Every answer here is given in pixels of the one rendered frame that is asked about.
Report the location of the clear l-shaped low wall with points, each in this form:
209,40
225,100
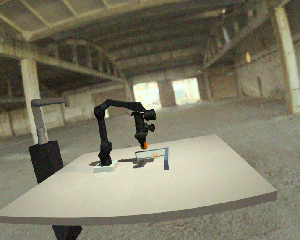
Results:
148,155

